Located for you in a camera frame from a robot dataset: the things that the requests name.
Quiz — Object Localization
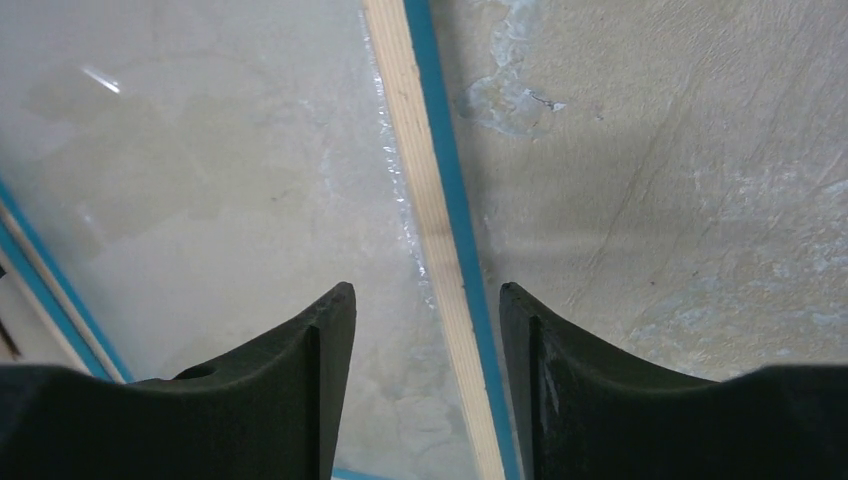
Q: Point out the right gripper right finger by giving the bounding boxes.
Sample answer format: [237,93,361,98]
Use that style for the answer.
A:
[499,283,847,479]

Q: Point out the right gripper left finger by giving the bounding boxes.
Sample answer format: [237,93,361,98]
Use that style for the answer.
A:
[1,282,357,479]

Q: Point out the blue wooden picture frame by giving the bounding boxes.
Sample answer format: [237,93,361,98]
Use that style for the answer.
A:
[0,0,525,480]

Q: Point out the clear acrylic sheet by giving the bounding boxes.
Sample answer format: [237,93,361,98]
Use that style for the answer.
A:
[0,0,478,480]

